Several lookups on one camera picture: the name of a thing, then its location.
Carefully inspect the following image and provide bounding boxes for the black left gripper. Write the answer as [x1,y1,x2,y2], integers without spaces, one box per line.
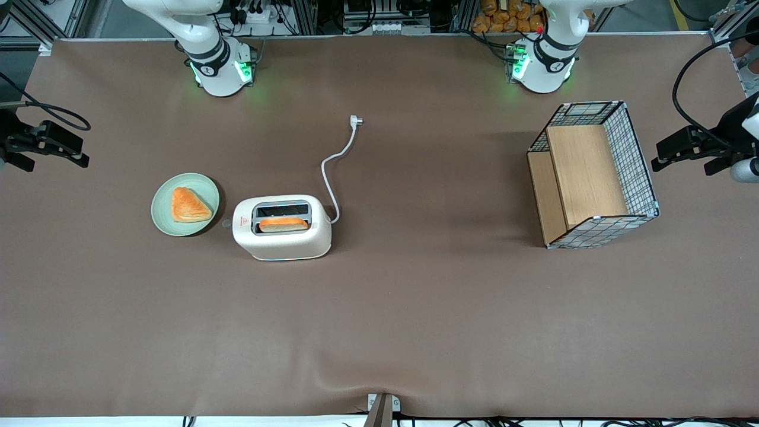
[650,94,759,173]

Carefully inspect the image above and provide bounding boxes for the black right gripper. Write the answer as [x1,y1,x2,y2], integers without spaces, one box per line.
[0,109,91,169]

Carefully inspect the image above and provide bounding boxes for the white two-slot toaster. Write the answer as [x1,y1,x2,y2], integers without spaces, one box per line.
[222,195,333,262]

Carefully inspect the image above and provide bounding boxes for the wooden shelf insert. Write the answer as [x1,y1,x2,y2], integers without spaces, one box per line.
[527,124,630,246]

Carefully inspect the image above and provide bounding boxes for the pale green plate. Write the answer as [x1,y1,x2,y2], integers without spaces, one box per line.
[151,173,221,237]

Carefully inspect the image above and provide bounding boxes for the triangular golden pastry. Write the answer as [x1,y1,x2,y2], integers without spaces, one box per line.
[171,187,213,224]

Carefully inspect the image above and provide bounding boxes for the bag of bread rolls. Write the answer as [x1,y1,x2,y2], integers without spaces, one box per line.
[472,0,547,34]

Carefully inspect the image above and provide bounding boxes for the toast slice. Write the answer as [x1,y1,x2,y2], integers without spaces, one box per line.
[259,216,310,233]

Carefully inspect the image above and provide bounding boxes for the white power strip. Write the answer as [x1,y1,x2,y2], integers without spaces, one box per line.
[232,3,276,26]

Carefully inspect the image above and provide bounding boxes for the brown table cover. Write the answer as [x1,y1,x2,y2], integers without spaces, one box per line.
[0,33,759,419]

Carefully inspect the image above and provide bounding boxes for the grey control box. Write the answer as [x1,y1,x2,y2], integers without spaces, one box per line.
[343,0,435,36]

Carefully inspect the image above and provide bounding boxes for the wire grid basket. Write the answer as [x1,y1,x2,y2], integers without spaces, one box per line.
[527,100,661,250]

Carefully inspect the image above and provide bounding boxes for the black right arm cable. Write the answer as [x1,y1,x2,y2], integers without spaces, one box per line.
[0,72,92,132]

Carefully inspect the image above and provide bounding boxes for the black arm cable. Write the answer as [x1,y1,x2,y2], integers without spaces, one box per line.
[671,33,759,150]
[0,72,92,132]

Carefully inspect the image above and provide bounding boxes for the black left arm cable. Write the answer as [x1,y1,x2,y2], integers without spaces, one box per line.
[671,33,759,150]

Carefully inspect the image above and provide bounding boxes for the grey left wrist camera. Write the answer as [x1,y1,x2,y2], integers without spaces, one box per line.
[704,155,759,184]

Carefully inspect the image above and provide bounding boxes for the aluminium frame struts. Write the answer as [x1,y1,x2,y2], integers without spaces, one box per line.
[0,0,91,49]

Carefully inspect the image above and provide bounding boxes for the aluminium frame post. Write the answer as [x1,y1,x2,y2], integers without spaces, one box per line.
[708,0,759,99]

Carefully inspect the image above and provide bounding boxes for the white power cord with plug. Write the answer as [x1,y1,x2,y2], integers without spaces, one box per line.
[321,114,365,225]

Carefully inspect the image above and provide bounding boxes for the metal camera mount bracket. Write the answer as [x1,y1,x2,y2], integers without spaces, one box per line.
[364,393,402,427]

